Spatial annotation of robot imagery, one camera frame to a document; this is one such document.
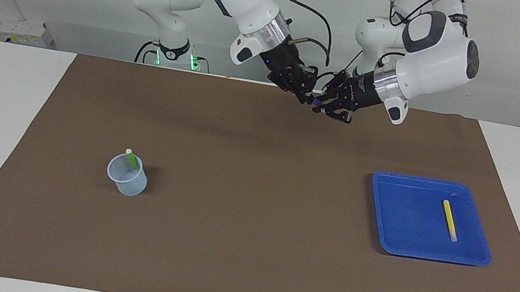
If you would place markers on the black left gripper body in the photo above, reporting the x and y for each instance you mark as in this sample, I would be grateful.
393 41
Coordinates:
364 92

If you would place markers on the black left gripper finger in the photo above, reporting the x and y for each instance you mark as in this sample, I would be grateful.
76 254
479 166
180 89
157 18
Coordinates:
340 111
339 82

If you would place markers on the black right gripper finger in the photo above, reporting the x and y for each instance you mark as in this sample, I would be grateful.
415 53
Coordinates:
296 88
309 77

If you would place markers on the purple pen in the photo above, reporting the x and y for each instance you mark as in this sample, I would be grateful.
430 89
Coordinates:
319 103

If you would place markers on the yellow pen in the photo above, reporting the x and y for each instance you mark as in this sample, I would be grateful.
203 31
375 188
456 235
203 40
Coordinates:
449 220

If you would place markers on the clear plastic cup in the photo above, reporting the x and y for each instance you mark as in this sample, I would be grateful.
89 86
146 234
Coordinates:
131 188

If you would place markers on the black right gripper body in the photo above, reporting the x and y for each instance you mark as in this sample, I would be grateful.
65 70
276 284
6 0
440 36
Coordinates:
284 65

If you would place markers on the brown table mat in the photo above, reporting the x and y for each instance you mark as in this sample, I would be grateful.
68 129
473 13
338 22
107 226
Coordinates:
243 249

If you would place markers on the green pen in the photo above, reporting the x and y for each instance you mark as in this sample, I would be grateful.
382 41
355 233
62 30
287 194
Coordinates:
133 162

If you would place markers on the white box with yellow labels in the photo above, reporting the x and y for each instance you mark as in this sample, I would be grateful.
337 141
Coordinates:
20 34

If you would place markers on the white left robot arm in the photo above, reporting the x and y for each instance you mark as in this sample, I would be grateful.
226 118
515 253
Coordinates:
434 53

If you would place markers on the blue plastic tray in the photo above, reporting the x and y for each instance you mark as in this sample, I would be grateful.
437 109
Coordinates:
411 219

